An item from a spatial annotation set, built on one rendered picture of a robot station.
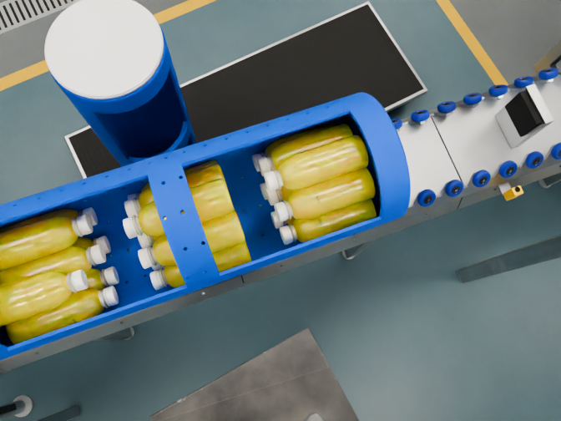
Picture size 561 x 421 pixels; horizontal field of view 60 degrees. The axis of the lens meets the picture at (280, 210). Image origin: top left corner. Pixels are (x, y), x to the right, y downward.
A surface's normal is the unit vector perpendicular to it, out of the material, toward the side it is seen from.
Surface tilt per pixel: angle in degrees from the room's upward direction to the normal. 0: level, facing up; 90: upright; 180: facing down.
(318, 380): 4
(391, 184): 39
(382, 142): 8
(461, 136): 0
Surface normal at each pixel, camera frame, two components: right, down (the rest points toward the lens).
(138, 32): 0.05, -0.25
